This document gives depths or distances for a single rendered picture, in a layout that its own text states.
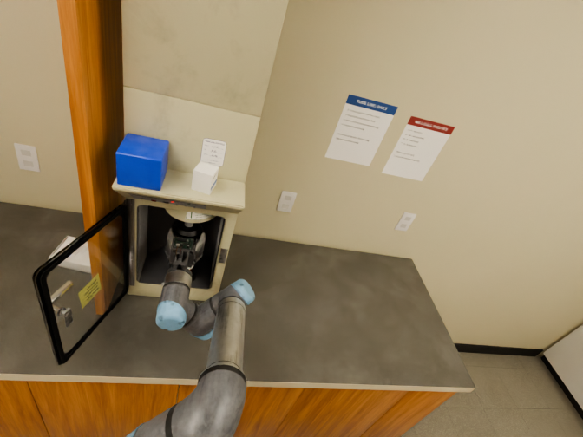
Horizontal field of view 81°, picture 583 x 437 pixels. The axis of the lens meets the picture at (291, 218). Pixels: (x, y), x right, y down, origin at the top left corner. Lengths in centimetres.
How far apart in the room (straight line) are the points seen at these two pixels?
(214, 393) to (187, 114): 62
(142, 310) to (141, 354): 16
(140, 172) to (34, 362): 68
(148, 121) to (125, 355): 73
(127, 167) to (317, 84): 75
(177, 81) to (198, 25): 13
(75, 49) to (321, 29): 77
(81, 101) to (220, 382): 62
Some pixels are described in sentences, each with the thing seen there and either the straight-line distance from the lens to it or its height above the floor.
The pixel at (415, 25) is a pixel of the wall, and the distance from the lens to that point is 139.
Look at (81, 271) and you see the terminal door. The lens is 104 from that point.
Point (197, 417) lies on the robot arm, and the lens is 68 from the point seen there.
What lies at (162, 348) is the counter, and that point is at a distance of 128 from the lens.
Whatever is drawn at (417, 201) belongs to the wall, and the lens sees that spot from 177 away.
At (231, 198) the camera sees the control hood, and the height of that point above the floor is 151.
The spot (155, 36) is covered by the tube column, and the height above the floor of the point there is 183.
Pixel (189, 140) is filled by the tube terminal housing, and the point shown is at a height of 161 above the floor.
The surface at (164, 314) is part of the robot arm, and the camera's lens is 96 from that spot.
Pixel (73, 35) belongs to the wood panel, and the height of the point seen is 182.
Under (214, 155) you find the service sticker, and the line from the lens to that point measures 95.
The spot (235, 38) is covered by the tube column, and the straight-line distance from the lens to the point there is 84.
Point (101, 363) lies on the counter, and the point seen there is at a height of 94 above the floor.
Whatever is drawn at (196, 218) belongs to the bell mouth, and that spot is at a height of 133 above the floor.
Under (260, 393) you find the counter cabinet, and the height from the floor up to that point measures 78.
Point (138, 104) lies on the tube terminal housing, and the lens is 92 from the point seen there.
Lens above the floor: 206
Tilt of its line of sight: 37 degrees down
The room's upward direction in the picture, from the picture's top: 20 degrees clockwise
